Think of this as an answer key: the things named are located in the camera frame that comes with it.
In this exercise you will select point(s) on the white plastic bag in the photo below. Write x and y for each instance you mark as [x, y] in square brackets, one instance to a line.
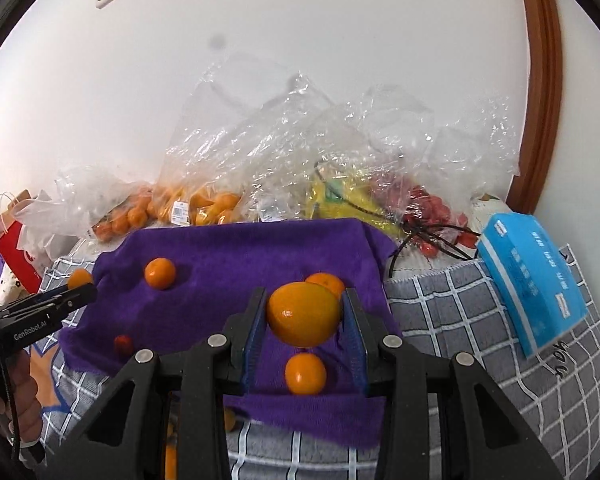
[45, 240]

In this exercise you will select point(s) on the purple towel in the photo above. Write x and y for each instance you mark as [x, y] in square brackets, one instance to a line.
[215, 270]

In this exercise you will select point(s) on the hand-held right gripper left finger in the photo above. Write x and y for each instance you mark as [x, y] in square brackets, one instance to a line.
[254, 345]

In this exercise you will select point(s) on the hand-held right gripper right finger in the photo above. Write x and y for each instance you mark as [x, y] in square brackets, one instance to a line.
[356, 355]

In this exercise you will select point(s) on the person's left hand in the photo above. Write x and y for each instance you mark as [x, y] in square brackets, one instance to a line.
[27, 400]

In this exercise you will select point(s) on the large orange mandarin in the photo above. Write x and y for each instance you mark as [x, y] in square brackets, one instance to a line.
[304, 320]

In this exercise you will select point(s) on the yellow fruit pack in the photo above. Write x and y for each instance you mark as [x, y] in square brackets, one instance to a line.
[330, 200]

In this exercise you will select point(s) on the small red tomato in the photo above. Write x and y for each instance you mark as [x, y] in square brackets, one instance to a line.
[123, 345]

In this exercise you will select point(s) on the crumpled clear plastic bag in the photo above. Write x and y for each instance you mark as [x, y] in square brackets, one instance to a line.
[260, 135]

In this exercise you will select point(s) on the blue tissue pack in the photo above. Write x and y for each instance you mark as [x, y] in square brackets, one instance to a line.
[530, 280]

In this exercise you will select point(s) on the bagged cherry tomatoes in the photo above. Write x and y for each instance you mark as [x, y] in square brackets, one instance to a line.
[430, 207]

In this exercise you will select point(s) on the red paper shopping bag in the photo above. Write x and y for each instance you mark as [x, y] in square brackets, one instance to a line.
[12, 255]

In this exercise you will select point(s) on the white floral cloth bundle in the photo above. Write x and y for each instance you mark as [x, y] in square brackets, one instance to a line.
[15, 282]

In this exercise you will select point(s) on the grey plaid star blanket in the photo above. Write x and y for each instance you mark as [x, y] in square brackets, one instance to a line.
[455, 320]

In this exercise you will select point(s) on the brown wooden door frame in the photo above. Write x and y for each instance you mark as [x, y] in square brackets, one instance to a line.
[542, 85]

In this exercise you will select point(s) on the clear bag of mandarins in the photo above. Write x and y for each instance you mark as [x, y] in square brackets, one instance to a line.
[90, 185]
[215, 205]

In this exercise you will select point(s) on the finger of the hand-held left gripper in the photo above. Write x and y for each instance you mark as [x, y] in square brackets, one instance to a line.
[35, 297]
[80, 300]

